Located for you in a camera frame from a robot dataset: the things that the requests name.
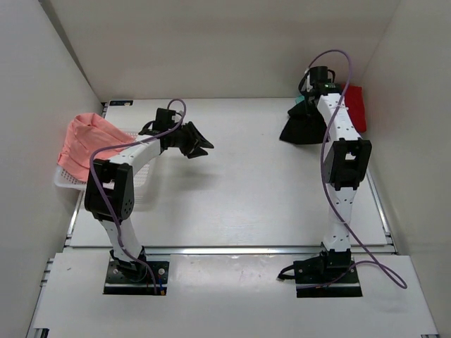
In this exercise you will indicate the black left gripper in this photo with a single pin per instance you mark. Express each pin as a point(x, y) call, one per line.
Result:
point(187, 139)

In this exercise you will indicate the red folded t-shirt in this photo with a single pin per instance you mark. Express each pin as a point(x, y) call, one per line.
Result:
point(354, 100)

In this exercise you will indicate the pink t-shirt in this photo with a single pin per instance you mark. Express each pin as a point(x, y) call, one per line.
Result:
point(85, 134)

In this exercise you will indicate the white plastic basket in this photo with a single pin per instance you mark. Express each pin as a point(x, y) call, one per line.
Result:
point(141, 179)

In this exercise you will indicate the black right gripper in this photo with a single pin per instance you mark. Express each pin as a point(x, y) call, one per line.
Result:
point(306, 115)

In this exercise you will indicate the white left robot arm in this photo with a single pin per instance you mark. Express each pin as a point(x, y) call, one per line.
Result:
point(110, 191)

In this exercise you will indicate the aluminium table rail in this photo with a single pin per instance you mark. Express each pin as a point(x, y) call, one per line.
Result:
point(239, 250)

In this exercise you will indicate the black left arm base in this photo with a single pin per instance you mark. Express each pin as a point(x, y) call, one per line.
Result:
point(132, 278)

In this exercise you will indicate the teal folded t-shirt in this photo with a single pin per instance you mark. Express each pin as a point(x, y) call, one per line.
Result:
point(299, 99)

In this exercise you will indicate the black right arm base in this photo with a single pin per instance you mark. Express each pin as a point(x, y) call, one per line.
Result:
point(330, 274)

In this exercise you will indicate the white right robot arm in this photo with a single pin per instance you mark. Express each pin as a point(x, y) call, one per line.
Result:
point(344, 155)

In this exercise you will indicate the black t-shirt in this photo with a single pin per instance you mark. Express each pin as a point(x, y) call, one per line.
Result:
point(303, 130)

